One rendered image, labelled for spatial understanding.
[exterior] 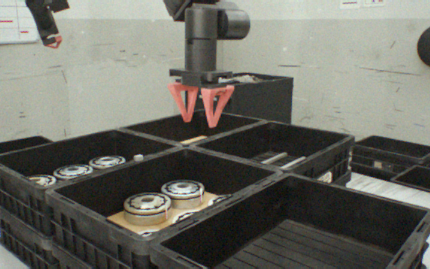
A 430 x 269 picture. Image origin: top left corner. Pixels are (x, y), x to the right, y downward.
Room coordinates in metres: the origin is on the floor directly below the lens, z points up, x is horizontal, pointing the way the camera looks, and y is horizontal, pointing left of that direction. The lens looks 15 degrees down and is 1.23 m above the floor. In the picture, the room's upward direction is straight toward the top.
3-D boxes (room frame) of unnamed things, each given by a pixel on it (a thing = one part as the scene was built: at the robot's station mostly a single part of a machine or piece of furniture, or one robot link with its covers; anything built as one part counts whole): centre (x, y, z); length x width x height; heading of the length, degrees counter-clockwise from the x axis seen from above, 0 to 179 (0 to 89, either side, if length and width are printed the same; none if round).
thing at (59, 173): (1.02, 0.36, 0.86); 0.10 x 0.10 x 0.01
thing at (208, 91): (0.72, 0.00, 1.10); 0.07 x 0.07 x 0.09; 48
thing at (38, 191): (0.97, 0.30, 0.92); 0.40 x 0.30 x 0.02; 139
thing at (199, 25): (0.74, 0.01, 1.23); 0.07 x 0.06 x 0.07; 132
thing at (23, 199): (0.97, 0.30, 0.87); 0.40 x 0.30 x 0.11; 139
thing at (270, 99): (2.75, -0.22, 0.45); 0.60 x 0.45 x 0.90; 133
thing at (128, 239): (0.77, 0.07, 0.92); 0.40 x 0.30 x 0.02; 139
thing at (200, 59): (0.73, 0.01, 1.17); 0.10 x 0.07 x 0.07; 48
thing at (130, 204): (0.82, 0.13, 0.86); 0.10 x 0.10 x 0.01
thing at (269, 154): (1.07, -0.19, 0.87); 0.40 x 0.30 x 0.11; 139
